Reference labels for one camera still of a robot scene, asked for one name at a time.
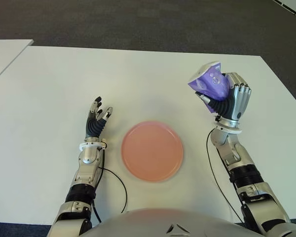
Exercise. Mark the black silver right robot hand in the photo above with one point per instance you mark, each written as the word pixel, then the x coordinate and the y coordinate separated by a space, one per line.
pixel 236 103

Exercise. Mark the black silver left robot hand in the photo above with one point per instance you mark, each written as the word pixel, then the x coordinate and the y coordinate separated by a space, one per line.
pixel 93 126

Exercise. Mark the purple tissue paper pack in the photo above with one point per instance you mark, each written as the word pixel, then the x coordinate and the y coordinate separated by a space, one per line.
pixel 212 82

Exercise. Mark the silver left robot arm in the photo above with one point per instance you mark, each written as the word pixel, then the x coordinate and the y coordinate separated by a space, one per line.
pixel 87 160

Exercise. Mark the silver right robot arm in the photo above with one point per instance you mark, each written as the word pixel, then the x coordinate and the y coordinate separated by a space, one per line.
pixel 241 160

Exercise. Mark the round pink plate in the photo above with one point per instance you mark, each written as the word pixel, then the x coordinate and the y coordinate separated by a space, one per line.
pixel 151 151

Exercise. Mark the silver robot torso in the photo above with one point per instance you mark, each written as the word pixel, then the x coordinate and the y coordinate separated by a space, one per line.
pixel 150 222

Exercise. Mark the white neighbouring table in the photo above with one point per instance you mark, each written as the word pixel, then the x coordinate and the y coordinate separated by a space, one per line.
pixel 5 56

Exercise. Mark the white panel with dark seam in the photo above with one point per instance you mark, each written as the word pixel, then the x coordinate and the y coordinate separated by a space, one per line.
pixel 294 6

